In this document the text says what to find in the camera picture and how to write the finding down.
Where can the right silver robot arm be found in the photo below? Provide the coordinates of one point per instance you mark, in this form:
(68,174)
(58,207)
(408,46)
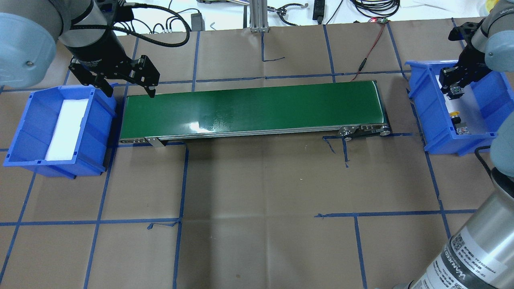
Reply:
(480,254)

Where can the white foam pad left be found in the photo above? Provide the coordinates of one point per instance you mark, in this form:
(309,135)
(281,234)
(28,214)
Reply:
(66,132)

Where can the red push button switch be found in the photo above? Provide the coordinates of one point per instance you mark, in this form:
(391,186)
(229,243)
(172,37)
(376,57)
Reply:
(455,92)

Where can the aluminium frame post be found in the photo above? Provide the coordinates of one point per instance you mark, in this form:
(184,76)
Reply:
(258,16)

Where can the green conveyor belt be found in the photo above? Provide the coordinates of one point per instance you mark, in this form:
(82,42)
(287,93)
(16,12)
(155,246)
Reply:
(354,109)

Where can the blue left plastic bin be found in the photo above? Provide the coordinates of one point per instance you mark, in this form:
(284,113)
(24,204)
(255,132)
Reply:
(35,131)

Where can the white foam pad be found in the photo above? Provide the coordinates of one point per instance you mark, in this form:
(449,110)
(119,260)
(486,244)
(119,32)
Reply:
(471,106)
(66,132)

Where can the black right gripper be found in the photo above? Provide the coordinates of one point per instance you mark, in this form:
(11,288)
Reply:
(470,61)

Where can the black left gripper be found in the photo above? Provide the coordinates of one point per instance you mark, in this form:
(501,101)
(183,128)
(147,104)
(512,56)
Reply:
(99,49)

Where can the yellow push button switch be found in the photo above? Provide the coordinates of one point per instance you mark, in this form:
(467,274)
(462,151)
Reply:
(459,125)

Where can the white foam pad right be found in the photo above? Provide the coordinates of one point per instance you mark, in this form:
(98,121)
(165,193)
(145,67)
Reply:
(471,106)

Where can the blue plastic bin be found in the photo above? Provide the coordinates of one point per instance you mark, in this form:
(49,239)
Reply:
(422,93)
(35,131)

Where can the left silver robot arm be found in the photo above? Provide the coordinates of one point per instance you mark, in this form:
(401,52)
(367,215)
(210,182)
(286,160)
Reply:
(30,30)

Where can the blue right plastic bin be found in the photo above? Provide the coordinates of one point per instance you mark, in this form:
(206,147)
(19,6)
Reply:
(422,93)

